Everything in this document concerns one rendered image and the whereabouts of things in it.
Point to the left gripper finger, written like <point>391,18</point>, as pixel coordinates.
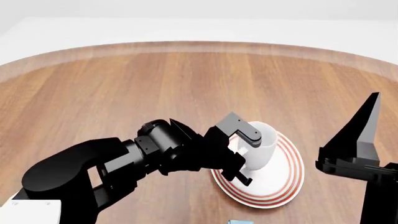
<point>239,127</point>
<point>241,177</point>

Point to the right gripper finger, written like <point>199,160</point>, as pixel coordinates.
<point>368,144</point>
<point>348,137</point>

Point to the white mug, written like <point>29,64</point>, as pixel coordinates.
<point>264,151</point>

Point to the white plate with red rings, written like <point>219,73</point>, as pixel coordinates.
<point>273,184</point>

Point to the blue chocolate pudding box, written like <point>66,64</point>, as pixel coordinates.
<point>239,221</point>

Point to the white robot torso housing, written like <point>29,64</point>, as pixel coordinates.
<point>31,212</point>

